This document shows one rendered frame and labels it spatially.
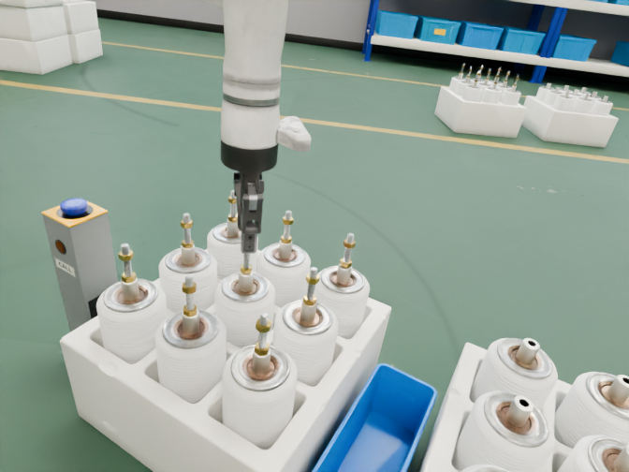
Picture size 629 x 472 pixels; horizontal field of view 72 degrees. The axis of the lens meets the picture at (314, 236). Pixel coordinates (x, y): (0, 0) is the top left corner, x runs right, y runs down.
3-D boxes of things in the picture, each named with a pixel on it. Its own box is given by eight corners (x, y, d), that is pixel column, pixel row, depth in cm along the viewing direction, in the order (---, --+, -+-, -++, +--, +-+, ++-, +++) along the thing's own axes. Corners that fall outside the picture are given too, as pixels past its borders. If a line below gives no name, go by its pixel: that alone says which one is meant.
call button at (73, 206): (72, 222, 69) (69, 211, 68) (56, 213, 71) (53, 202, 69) (95, 213, 72) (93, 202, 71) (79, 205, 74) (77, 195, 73)
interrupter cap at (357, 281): (367, 274, 76) (368, 272, 76) (359, 300, 70) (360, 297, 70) (326, 264, 78) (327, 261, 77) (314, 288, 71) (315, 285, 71)
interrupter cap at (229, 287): (211, 290, 68) (211, 287, 68) (242, 269, 74) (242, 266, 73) (248, 311, 65) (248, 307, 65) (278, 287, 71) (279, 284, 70)
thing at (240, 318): (203, 370, 77) (201, 289, 68) (240, 340, 84) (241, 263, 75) (245, 398, 73) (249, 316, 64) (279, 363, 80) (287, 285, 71)
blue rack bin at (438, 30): (411, 35, 485) (415, 14, 474) (445, 39, 486) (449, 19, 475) (418, 40, 442) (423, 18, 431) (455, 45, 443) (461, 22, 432)
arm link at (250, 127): (313, 153, 55) (318, 104, 52) (222, 151, 52) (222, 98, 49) (299, 130, 62) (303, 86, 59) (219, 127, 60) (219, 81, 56)
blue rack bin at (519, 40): (487, 45, 488) (492, 24, 478) (519, 49, 490) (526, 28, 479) (502, 51, 445) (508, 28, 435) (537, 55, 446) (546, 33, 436)
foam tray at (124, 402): (264, 556, 59) (272, 482, 50) (78, 416, 74) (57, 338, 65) (374, 374, 90) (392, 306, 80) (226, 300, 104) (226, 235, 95)
